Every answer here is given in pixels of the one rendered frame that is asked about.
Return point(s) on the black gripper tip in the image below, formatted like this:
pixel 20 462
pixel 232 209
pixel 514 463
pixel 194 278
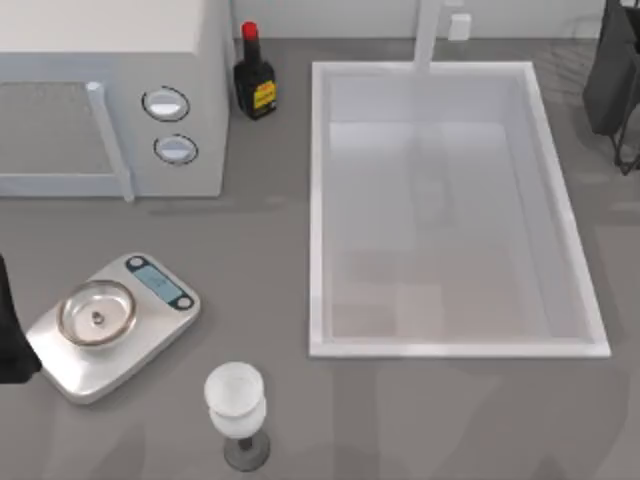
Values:
pixel 12 345

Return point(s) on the black chair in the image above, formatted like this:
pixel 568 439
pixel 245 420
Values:
pixel 612 75

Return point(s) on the pale microwave oven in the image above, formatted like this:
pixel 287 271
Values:
pixel 200 30

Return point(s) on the white goblet with grey foot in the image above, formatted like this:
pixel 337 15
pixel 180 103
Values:
pixel 235 400

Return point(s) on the large microwave knob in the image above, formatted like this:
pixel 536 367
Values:
pixel 165 104

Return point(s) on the white sink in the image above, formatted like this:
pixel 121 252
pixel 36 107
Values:
pixel 450 210

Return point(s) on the black bottle with red cap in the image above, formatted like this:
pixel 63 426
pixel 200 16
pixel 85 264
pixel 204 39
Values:
pixel 255 82

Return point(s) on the white wall socket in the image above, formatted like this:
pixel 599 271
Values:
pixel 458 26

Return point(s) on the silver kitchen scale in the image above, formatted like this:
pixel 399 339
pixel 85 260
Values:
pixel 150 330

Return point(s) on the tall white tap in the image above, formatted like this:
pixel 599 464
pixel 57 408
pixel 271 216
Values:
pixel 426 35

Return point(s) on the small microwave knob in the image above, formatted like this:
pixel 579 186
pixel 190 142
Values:
pixel 175 149

